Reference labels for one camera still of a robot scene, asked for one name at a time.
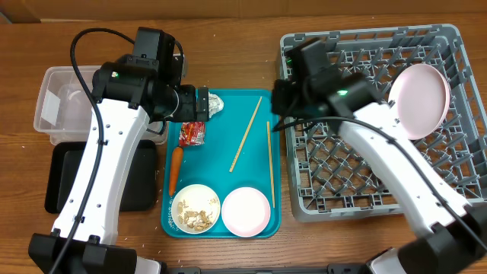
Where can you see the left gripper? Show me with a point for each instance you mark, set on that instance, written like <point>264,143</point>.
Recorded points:
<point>186,113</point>

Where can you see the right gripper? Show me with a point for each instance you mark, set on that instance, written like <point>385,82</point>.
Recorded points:
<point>279,102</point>

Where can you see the red snack wrapper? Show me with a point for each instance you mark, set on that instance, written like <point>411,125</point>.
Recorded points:
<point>192,134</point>

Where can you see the wooden chopstick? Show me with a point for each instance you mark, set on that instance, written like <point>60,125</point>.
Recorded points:
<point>243,140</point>
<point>271,174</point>

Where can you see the large white plate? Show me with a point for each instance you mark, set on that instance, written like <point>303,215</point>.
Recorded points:
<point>421,97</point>

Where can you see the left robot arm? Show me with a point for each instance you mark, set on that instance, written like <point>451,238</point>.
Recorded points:
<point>127,95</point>

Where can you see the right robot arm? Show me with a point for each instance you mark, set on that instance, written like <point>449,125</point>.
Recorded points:
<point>450,232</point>

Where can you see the orange carrot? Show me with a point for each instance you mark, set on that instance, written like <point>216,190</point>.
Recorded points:
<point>175,165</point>

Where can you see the teal plastic tray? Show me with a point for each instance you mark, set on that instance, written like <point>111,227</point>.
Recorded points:
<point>209,164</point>

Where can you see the grey dish rack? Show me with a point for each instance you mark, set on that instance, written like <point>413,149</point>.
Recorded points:
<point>328,180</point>

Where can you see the white bowl with peanuts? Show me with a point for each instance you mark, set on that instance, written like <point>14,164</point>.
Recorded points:
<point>195,209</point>

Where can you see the clear plastic bin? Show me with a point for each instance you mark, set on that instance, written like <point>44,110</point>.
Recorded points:
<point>63,110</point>

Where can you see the black plastic tray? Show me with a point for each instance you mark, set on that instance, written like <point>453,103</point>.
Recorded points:
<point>140,190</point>

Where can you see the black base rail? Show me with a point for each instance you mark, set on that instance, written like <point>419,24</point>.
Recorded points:
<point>334,268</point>

